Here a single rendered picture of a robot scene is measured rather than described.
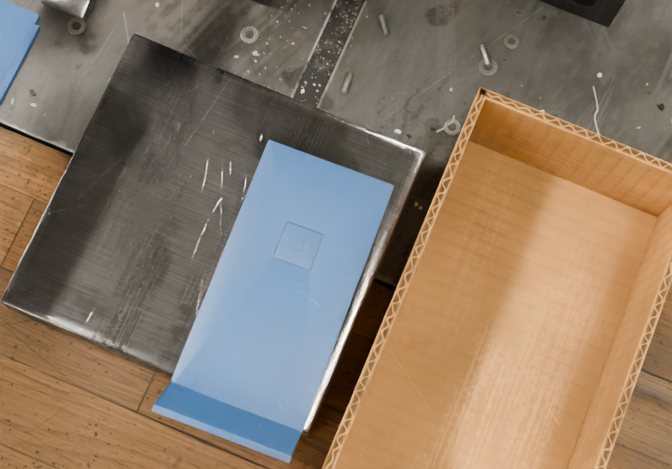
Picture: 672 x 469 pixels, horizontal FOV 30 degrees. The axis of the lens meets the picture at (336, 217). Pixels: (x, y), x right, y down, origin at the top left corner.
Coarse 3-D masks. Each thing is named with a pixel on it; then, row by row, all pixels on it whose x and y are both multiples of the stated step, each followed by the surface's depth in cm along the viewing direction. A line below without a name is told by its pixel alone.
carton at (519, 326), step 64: (512, 128) 64; (576, 128) 62; (448, 192) 67; (512, 192) 67; (576, 192) 68; (640, 192) 65; (448, 256) 66; (512, 256) 66; (576, 256) 67; (640, 256) 67; (384, 320) 59; (448, 320) 65; (512, 320) 66; (576, 320) 66; (640, 320) 61; (384, 384) 64; (448, 384) 65; (512, 384) 65; (576, 384) 65; (384, 448) 64; (448, 448) 64; (512, 448) 64; (576, 448) 63
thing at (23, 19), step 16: (0, 0) 60; (0, 16) 59; (16, 16) 59; (32, 16) 60; (0, 32) 59; (16, 32) 59; (0, 48) 59; (16, 48) 59; (0, 64) 59; (0, 80) 59
